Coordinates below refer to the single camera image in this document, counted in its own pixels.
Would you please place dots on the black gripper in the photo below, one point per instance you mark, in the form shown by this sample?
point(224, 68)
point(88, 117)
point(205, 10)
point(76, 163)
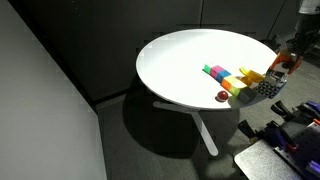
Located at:
point(301, 43)

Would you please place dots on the orange number six block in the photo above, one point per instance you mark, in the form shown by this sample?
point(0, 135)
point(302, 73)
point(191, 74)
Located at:
point(284, 64)

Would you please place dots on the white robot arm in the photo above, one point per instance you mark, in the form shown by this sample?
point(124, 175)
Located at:
point(307, 27)

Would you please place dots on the patterned picture block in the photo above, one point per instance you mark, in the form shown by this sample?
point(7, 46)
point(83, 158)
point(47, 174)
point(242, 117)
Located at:
point(269, 87)

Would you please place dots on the grey block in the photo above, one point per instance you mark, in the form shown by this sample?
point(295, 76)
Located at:
point(246, 95)

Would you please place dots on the light green block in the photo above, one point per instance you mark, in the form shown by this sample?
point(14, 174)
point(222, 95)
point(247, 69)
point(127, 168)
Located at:
point(236, 85)

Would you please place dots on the blue block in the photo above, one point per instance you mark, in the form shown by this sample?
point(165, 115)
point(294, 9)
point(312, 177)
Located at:
point(221, 75)

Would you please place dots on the pink block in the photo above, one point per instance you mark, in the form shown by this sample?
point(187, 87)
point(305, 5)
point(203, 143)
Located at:
point(215, 70)

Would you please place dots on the yellow banana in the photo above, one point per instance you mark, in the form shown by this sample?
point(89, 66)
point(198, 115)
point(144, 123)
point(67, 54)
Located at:
point(254, 76)

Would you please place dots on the blue orange clamp right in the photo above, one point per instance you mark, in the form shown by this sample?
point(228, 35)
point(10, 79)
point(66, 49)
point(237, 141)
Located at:
point(305, 113)

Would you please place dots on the blue orange clamp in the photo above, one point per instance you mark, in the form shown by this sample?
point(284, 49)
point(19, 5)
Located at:
point(305, 113)
point(273, 134)

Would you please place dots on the blue orange clamp left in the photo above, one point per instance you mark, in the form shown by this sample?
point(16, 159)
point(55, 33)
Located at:
point(273, 134)

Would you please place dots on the dark red apple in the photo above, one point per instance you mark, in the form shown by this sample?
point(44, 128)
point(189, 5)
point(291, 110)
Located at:
point(222, 96)

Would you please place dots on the round white table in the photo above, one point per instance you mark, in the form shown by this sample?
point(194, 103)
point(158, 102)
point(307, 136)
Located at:
point(171, 66)

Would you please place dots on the black perforated breadboard plate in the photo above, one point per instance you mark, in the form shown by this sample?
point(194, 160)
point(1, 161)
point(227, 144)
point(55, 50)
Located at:
point(305, 160)

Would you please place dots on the grey metal plate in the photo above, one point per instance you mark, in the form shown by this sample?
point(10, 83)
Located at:
point(260, 162)

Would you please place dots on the white table leg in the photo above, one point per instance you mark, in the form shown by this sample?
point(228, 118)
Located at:
point(208, 141)

